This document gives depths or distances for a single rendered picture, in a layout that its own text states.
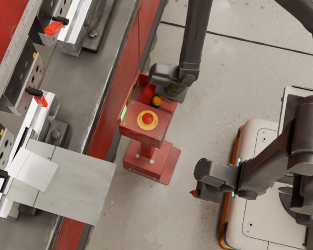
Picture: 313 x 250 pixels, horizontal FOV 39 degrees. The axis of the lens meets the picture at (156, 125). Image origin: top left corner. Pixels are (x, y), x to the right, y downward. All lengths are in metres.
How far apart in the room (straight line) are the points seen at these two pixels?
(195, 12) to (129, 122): 0.55
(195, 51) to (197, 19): 0.12
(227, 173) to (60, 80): 0.69
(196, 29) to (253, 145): 1.03
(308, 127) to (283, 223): 1.39
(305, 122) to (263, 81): 1.84
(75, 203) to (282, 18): 1.85
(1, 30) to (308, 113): 0.58
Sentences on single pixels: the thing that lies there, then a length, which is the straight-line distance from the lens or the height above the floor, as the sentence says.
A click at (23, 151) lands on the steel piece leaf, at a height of 1.00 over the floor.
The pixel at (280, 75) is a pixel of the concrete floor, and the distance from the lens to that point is 2.55.
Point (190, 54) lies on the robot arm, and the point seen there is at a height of 1.13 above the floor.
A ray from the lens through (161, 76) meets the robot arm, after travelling 1.32.
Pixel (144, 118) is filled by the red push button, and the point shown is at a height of 0.81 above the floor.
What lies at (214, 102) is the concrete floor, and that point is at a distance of 2.40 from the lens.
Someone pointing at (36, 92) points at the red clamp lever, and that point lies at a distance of 1.07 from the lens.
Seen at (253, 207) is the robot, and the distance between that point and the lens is 2.01.
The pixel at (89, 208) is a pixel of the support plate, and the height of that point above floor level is 1.00.
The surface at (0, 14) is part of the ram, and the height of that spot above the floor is 1.49.
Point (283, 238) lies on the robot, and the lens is 2.04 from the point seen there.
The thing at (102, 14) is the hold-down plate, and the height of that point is 0.91.
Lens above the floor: 2.22
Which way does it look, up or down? 73 degrees down
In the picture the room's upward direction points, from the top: 6 degrees clockwise
